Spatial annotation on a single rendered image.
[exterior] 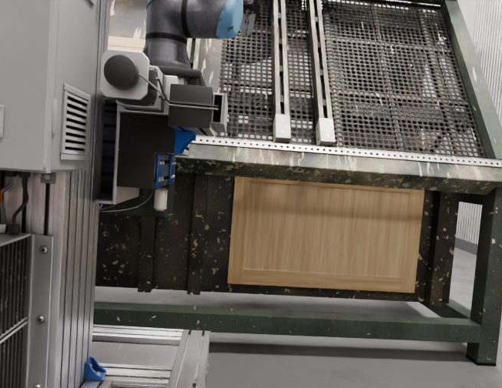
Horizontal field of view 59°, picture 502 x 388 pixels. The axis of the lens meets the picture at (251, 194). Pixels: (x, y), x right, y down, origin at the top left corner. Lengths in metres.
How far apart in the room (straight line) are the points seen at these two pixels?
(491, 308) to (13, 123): 1.98
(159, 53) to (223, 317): 1.11
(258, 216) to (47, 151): 1.41
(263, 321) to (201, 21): 1.21
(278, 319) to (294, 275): 0.28
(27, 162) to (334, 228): 1.59
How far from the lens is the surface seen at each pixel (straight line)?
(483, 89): 2.48
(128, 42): 2.27
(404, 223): 2.23
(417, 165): 2.00
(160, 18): 1.31
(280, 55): 2.23
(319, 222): 2.10
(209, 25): 1.27
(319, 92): 2.06
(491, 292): 2.24
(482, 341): 2.29
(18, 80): 0.79
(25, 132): 0.78
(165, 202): 1.74
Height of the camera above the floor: 0.80
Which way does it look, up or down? 4 degrees down
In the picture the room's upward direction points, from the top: 4 degrees clockwise
